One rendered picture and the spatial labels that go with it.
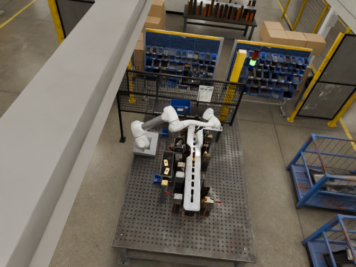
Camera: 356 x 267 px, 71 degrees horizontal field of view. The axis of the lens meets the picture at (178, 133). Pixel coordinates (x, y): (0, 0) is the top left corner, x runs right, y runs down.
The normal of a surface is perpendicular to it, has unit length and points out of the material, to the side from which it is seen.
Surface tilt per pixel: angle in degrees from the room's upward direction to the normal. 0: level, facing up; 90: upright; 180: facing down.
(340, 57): 91
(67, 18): 90
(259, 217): 0
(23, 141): 0
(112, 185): 0
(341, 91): 91
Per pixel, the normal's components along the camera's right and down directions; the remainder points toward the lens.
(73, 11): -0.11, 0.72
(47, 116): 0.09, -0.67
